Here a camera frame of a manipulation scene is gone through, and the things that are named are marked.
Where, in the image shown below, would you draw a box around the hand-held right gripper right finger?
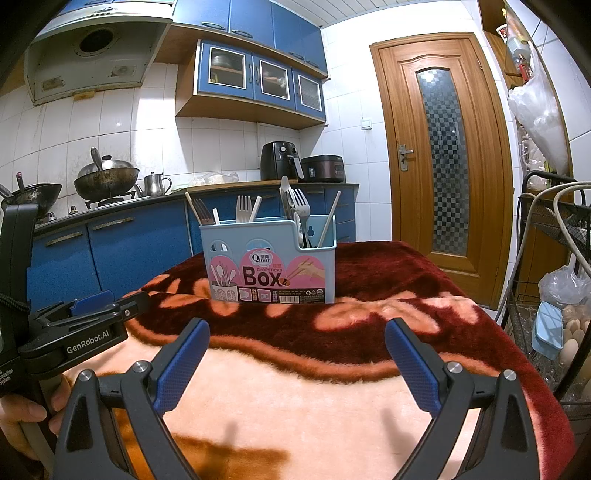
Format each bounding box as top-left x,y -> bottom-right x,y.
385,318 -> 541,480

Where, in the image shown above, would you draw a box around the wooden wall shelf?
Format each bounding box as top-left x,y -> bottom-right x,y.
477,0 -> 526,92

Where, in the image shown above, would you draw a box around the black wire rack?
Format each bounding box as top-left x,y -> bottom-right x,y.
502,170 -> 591,408

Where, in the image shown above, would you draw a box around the pile of eggs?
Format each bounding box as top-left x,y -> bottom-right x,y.
555,318 -> 591,371

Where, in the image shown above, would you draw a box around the light blue utensil holder box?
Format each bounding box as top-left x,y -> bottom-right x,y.
199,220 -> 338,305

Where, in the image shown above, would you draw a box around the blue lower kitchen cabinets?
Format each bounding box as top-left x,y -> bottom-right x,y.
27,184 -> 361,311

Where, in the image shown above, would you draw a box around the person's left hand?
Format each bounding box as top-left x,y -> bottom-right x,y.
0,374 -> 73,462

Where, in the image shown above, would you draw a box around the bottles on wall shelf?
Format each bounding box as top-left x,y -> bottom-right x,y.
496,8 -> 537,80

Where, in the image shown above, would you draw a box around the metal kettle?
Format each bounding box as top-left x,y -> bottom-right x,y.
134,171 -> 173,197

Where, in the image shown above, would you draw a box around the light blue plastic container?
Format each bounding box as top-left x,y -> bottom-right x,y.
531,300 -> 564,361

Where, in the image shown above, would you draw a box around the blue glass-door wall cabinet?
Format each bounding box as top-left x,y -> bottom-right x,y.
175,39 -> 330,131

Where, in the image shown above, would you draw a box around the beige chopstick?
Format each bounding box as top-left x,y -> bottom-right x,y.
318,190 -> 343,248
184,191 -> 205,227

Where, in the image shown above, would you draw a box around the dark rice cooker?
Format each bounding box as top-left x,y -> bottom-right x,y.
300,154 -> 346,184

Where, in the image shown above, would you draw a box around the blue upper kitchen cabinets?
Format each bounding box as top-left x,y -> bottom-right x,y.
171,0 -> 325,78

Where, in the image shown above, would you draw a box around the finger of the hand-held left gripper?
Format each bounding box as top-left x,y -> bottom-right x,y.
68,291 -> 153,331
30,291 -> 115,326

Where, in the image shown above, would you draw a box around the white plastic bag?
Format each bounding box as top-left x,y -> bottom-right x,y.
507,68 -> 572,175

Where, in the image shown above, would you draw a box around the red floral blanket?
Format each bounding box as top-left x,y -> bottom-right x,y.
60,240 -> 578,480

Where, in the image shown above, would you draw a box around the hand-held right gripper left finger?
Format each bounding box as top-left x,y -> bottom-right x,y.
53,318 -> 211,480

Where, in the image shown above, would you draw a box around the clear plastic bag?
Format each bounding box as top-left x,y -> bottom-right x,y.
537,264 -> 591,311

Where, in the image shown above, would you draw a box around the blue kitchen cabinets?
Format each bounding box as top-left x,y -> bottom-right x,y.
171,0 -> 325,78
27,184 -> 361,311

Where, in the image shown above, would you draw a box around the steel wok with lid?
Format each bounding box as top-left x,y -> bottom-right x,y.
73,146 -> 141,201

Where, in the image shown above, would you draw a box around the grey range hood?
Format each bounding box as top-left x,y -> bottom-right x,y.
23,6 -> 174,108

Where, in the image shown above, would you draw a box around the gas stove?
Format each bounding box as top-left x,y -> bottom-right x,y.
43,193 -> 140,221

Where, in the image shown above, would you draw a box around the black air fryer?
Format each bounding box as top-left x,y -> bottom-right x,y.
259,141 -> 304,182

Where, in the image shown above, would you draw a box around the wooden door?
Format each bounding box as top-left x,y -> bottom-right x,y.
369,31 -> 516,311

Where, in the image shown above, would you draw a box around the small dark pot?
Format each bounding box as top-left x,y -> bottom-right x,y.
0,172 -> 64,219

